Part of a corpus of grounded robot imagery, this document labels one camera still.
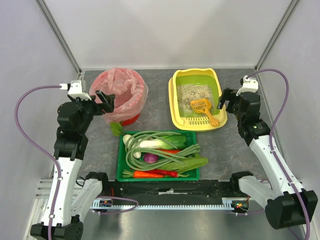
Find orange litter scoop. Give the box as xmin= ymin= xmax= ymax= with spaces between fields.
xmin=190 ymin=98 xmax=220 ymax=127

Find pink plastic bin liner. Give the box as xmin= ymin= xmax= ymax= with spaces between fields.
xmin=89 ymin=67 xmax=149 ymax=124

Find yellow litter box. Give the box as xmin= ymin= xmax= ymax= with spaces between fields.
xmin=168 ymin=68 xmax=228 ymax=132

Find red trash bin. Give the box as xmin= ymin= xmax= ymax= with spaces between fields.
xmin=120 ymin=113 xmax=140 ymax=126

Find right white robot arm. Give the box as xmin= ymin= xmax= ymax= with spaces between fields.
xmin=217 ymin=88 xmax=318 ymax=230

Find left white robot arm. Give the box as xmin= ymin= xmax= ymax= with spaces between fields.
xmin=30 ymin=90 xmax=115 ymax=240

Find grey cat litter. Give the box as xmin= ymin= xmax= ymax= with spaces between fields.
xmin=176 ymin=84 xmax=214 ymax=115

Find white radish with leaves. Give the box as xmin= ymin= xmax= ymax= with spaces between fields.
xmin=109 ymin=122 xmax=131 ymax=145

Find green long beans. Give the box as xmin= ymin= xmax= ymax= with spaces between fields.
xmin=124 ymin=131 xmax=200 ymax=171

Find white small mushroom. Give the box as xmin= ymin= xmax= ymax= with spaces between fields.
xmin=133 ymin=152 xmax=142 ymax=159

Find green bok choy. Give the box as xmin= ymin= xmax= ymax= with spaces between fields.
xmin=159 ymin=135 xmax=187 ymax=150

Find white green leek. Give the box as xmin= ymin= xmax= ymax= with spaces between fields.
xmin=138 ymin=139 xmax=175 ymax=150

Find green vegetable tray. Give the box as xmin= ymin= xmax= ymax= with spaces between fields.
xmin=116 ymin=130 xmax=200 ymax=182

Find purple onion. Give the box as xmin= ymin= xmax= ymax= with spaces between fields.
xmin=143 ymin=153 xmax=159 ymax=164

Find green lettuce leaf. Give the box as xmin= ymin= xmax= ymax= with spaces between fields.
xmin=159 ymin=155 xmax=209 ymax=174

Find orange carrot middle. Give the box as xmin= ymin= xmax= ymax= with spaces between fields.
xmin=159 ymin=149 xmax=181 ymax=155

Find orange carrot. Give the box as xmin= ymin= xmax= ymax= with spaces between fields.
xmin=122 ymin=169 xmax=164 ymax=179
xmin=159 ymin=149 xmax=181 ymax=155

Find orange carrot front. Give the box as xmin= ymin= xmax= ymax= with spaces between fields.
xmin=122 ymin=169 xmax=164 ymax=179

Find red chili pepper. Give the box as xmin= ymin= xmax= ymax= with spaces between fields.
xmin=147 ymin=169 xmax=189 ymax=178

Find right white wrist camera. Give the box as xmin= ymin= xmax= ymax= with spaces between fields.
xmin=236 ymin=75 xmax=259 ymax=96

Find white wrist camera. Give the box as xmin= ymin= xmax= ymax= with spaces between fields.
xmin=236 ymin=75 xmax=259 ymax=96
xmin=59 ymin=80 xmax=92 ymax=101

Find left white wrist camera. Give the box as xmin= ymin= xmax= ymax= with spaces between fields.
xmin=59 ymin=80 xmax=92 ymax=101

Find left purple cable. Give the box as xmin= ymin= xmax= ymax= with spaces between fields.
xmin=14 ymin=84 xmax=63 ymax=240

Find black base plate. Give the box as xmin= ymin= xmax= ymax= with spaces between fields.
xmin=108 ymin=179 xmax=246 ymax=198

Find grey slotted cable duct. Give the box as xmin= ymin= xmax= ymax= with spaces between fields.
xmin=90 ymin=198 xmax=246 ymax=212

